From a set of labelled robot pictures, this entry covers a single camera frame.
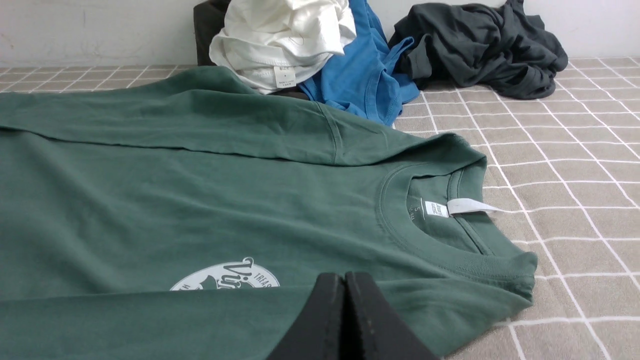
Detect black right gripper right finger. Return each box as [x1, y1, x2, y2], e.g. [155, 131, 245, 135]
[345, 272, 437, 360]

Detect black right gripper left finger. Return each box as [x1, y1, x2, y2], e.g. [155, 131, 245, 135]
[267, 273, 346, 360]

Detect green long sleeve shirt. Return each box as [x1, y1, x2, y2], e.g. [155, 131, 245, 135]
[1, 67, 538, 360]

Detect blue shirt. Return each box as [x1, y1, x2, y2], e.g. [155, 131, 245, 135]
[299, 0, 420, 126]

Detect white shirt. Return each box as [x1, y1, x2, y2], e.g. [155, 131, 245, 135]
[209, 0, 357, 95]

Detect dark grey shirt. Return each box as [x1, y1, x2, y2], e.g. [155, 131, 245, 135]
[389, 0, 569, 100]

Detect grey checkered tablecloth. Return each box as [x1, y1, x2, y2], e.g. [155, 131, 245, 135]
[0, 56, 640, 360]

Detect black garment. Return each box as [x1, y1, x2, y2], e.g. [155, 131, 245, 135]
[193, 0, 230, 67]

